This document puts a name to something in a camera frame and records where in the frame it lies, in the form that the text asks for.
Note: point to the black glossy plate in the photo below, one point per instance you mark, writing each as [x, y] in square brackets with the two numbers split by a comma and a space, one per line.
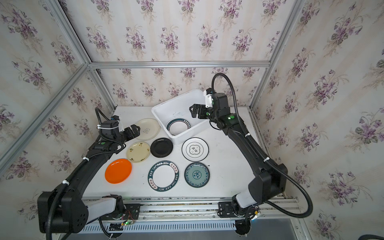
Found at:
[161, 147]

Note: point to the white plastic bin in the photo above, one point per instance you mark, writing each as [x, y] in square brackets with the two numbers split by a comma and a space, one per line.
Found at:
[179, 108]

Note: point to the green Hao Wei plate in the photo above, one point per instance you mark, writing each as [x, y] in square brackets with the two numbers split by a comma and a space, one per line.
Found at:
[163, 176]

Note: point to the beige plate with calligraphy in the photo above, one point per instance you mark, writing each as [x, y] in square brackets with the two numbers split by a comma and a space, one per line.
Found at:
[138, 152]

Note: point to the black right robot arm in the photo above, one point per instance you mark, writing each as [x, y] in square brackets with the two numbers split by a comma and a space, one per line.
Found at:
[270, 178]

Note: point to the cream bear plate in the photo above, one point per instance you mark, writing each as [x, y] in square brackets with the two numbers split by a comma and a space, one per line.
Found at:
[149, 128]

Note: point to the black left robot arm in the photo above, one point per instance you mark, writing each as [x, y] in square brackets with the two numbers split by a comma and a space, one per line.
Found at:
[62, 210]

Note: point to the green red rimmed plate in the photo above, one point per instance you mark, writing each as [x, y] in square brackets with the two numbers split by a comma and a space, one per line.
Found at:
[178, 126]

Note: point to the blue floral small plate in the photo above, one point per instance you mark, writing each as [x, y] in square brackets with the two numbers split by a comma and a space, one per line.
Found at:
[197, 175]

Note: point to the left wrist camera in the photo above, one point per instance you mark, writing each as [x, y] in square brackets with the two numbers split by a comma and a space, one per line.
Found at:
[115, 118]

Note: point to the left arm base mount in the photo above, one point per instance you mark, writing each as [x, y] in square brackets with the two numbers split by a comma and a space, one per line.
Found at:
[126, 213]

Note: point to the white plate with quatrefoil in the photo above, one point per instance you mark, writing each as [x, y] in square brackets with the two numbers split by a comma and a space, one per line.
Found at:
[195, 149]

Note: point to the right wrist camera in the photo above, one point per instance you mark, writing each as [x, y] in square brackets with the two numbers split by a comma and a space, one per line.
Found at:
[208, 98]

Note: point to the aluminium rail base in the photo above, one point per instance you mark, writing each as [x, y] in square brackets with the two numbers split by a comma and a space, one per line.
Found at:
[156, 215]

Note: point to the aluminium frame post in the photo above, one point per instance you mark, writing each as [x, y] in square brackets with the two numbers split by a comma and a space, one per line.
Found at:
[101, 88]

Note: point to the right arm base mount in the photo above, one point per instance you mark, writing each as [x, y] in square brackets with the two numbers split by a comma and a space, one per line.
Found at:
[242, 206]

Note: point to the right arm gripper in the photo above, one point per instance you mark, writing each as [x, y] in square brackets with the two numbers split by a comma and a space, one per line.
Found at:
[201, 110]

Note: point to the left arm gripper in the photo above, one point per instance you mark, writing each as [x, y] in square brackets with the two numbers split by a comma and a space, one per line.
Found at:
[130, 131]

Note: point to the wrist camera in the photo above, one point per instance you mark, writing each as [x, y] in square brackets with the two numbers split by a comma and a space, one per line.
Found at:
[115, 118]
[208, 98]

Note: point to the orange plate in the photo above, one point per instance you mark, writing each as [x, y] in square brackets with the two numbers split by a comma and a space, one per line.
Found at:
[118, 171]

